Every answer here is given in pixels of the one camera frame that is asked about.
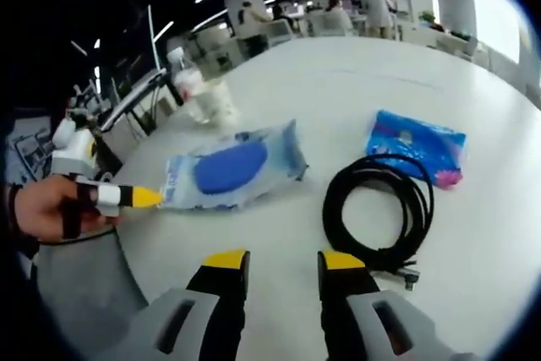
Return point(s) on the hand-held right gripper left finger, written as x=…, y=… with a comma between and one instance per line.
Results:
x=220, y=310

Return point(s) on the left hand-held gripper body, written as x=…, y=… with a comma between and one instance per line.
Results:
x=74, y=149

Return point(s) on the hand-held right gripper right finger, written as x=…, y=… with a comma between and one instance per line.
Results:
x=351, y=314

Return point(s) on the translucent blue wet wipes packet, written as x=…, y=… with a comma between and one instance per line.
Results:
x=232, y=166

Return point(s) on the clear plastic water bottle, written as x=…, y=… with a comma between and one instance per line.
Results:
x=188, y=82

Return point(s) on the white paper cup green print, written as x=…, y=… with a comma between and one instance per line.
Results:
x=220, y=103

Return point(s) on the blue tissue packet pink end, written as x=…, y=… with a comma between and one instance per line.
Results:
x=406, y=137

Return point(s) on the person's left hand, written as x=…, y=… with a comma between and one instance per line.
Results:
x=42, y=209

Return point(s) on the silver open laptop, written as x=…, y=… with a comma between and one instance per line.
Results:
x=132, y=99

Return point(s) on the grey chair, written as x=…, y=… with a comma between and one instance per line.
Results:
x=84, y=280

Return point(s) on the black laptop stand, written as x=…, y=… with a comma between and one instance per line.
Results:
x=175, y=90

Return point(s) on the white table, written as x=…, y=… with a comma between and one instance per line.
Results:
x=338, y=82

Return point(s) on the white office chair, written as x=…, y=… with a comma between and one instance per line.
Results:
x=279, y=33

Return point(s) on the potted green plant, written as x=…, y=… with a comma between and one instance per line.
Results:
x=427, y=16

